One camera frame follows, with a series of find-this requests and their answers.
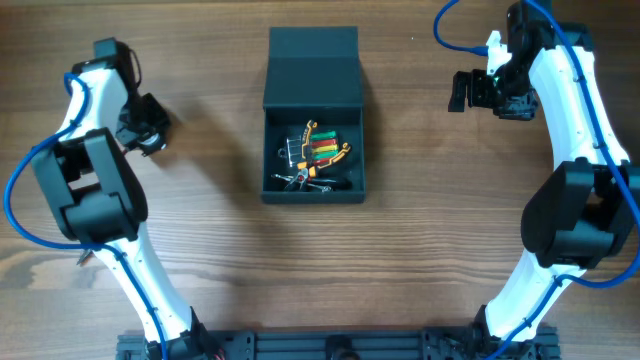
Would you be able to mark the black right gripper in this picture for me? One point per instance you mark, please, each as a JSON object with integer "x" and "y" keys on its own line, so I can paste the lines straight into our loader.
{"x": 480, "y": 87}

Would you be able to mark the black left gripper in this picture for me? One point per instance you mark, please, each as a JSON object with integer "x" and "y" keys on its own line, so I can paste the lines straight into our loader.
{"x": 151, "y": 122}

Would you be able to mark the black red screwdriver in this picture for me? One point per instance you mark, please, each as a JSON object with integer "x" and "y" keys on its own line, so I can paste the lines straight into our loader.
{"x": 334, "y": 183}

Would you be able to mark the clear case coloured screwdrivers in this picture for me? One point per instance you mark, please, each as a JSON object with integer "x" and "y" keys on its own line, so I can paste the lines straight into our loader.
{"x": 320, "y": 148}

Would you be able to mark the black box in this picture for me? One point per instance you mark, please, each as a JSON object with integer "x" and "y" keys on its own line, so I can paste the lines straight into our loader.
{"x": 313, "y": 73}

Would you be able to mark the red handled cutters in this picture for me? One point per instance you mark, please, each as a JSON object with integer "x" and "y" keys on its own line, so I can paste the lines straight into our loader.
{"x": 84, "y": 257}

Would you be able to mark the orange black pliers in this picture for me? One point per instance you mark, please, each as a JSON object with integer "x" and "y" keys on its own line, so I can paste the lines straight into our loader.
{"x": 320, "y": 171}

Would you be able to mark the silver L-shaped socket wrench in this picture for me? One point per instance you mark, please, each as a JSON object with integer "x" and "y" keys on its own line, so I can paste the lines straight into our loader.
{"x": 301, "y": 183}

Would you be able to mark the round white tape measure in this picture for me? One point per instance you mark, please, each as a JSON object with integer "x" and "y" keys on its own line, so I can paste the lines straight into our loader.
{"x": 153, "y": 144}

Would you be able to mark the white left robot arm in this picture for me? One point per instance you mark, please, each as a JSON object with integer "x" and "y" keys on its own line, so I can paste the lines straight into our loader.
{"x": 98, "y": 202}

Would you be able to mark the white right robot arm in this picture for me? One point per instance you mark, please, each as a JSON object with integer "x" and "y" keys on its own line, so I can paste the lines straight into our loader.
{"x": 585, "y": 210}

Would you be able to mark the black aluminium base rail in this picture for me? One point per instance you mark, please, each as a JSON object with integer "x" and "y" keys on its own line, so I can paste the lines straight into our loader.
{"x": 430, "y": 343}

